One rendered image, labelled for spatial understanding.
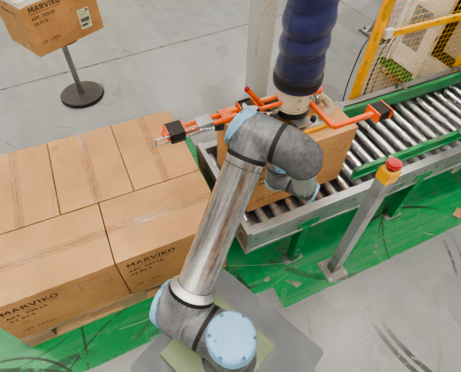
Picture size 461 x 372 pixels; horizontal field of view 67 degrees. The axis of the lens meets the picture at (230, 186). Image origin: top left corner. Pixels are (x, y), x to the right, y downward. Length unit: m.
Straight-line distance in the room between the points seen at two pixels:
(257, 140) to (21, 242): 1.46
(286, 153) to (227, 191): 0.19
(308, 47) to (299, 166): 0.67
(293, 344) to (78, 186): 1.42
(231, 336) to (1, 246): 1.37
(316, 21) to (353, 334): 1.70
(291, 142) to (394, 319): 1.72
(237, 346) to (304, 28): 1.12
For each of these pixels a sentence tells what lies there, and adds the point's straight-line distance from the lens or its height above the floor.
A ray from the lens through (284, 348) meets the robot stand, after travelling 1.41.
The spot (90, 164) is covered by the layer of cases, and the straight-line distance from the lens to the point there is 2.24.
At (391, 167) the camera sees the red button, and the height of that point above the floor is 1.03.
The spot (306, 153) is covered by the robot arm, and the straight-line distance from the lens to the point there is 0.92.
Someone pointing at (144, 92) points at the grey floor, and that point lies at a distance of 3.60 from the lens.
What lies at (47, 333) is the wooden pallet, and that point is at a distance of 2.30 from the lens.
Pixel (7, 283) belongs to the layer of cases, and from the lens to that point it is 1.97.
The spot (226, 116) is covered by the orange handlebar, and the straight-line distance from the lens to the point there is 1.56.
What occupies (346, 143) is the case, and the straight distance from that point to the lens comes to 1.90.
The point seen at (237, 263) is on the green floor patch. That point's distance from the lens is 2.34.
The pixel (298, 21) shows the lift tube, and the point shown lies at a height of 1.48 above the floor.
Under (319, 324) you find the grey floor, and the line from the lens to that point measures 2.27.
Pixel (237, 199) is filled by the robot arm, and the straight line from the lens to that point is 0.95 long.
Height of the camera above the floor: 2.11
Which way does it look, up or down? 52 degrees down
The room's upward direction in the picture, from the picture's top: 2 degrees clockwise
